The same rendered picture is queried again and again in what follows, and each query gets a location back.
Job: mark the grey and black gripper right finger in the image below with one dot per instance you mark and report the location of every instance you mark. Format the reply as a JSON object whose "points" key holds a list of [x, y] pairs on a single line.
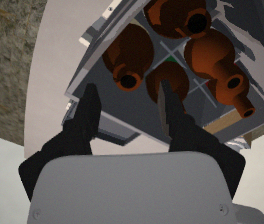
{"points": [[188, 135]]}

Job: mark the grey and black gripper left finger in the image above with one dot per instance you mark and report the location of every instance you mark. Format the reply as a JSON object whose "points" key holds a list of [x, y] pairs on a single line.
{"points": [[82, 128]]}

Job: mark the dark grey crate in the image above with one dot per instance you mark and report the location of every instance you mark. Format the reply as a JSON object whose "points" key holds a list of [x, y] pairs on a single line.
{"points": [[242, 21]]}

